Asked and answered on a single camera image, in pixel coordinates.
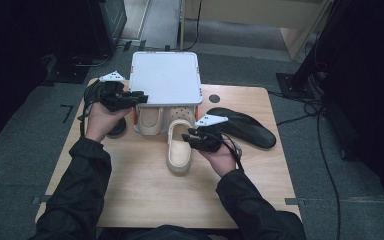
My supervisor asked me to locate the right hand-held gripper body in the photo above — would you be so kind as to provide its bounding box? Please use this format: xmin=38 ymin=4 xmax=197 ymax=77
xmin=193 ymin=114 xmax=229 ymax=153

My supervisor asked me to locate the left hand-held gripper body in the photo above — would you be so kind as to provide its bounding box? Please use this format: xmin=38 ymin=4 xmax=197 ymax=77
xmin=84 ymin=70 xmax=135 ymax=113

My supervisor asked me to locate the cream clog shoe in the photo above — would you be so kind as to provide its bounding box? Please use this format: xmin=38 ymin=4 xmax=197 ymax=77
xmin=165 ymin=106 xmax=197 ymax=177
xmin=134 ymin=106 xmax=166 ymax=137

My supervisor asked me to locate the black shoe insole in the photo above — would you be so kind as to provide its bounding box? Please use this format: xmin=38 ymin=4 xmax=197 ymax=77
xmin=205 ymin=106 xmax=278 ymax=150

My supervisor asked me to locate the person's right hand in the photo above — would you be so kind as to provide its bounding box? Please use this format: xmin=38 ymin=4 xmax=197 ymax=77
xmin=198 ymin=143 xmax=244 ymax=178

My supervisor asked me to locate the person's left hand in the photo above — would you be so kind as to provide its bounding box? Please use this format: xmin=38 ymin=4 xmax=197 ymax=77
xmin=85 ymin=103 xmax=131 ymax=143

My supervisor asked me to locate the black stand base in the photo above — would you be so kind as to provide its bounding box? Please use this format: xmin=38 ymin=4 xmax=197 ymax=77
xmin=46 ymin=54 xmax=112 ymax=85

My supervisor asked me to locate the black equipment case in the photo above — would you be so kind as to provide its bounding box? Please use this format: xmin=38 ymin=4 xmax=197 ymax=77
xmin=88 ymin=0 xmax=128 ymax=58

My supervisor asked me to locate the person's torso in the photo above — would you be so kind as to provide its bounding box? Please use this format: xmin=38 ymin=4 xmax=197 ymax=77
xmin=94 ymin=224 xmax=216 ymax=240

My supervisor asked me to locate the grey tape piece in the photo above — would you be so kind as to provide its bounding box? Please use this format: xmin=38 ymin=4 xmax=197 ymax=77
xmin=284 ymin=197 xmax=306 ymax=206
xmin=31 ymin=195 xmax=53 ymax=205

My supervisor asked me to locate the black metal stand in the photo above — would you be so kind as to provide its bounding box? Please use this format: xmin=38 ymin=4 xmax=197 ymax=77
xmin=275 ymin=0 xmax=343 ymax=100

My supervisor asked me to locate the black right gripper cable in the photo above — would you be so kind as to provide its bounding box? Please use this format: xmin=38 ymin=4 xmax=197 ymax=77
xmin=218 ymin=131 xmax=245 ymax=171

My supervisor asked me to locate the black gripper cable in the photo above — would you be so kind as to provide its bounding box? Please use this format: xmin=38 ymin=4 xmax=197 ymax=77
xmin=218 ymin=131 xmax=245 ymax=171
xmin=77 ymin=81 xmax=96 ymax=138

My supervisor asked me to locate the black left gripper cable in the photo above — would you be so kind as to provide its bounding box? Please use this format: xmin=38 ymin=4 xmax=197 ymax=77
xmin=77 ymin=81 xmax=96 ymax=138

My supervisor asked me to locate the black hanging cable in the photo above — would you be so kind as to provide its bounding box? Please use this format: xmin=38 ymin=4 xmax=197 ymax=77
xmin=182 ymin=0 xmax=203 ymax=52

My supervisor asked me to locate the black floor cable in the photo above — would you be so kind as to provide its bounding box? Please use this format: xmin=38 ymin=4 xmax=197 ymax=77
xmin=268 ymin=89 xmax=344 ymax=240

